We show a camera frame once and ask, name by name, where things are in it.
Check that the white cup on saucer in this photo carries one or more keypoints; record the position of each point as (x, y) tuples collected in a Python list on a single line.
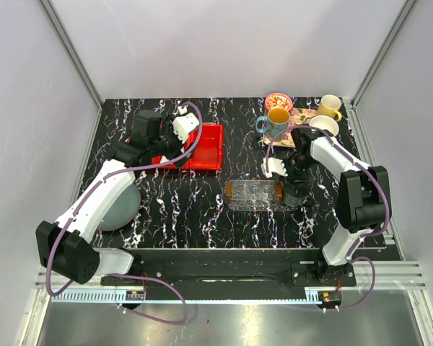
[(325, 123)]

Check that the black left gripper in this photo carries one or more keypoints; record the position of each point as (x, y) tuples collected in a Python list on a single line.
[(167, 128)]

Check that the floral placemat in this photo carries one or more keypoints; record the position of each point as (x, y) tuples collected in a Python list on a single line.
[(298, 116)]

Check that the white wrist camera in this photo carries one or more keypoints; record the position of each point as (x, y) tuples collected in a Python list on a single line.
[(184, 125), (273, 166)]

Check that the blue floral mug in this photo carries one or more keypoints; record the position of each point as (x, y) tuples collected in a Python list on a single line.
[(271, 124)]

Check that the blue-grey ceramic plate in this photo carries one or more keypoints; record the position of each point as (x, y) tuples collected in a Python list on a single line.
[(123, 210)]

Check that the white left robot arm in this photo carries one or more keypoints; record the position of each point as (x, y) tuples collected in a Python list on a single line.
[(64, 246)]

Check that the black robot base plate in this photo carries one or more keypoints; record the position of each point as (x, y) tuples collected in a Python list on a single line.
[(296, 274)]

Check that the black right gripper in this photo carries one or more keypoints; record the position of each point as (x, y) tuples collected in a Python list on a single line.
[(293, 178)]

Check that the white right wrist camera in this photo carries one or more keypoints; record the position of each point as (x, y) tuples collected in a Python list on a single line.
[(273, 166)]

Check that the yellow mug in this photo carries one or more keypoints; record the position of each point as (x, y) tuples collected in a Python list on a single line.
[(330, 106)]

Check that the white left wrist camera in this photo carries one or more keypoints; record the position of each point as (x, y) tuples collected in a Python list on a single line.
[(184, 125)]

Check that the red patterned bowl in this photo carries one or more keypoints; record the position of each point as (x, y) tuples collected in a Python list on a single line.
[(278, 100)]

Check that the red bin with mug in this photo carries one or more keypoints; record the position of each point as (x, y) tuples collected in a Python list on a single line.
[(209, 151)]

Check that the dark grey mug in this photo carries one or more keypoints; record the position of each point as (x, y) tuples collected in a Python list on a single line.
[(295, 194)]

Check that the clear glass tray wooden handles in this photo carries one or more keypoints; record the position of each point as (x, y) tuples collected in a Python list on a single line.
[(259, 195)]

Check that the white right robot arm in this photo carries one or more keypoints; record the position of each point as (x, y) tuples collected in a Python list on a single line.
[(363, 205)]

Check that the aluminium frame rail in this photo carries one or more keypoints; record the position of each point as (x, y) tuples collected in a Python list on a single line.
[(382, 275)]

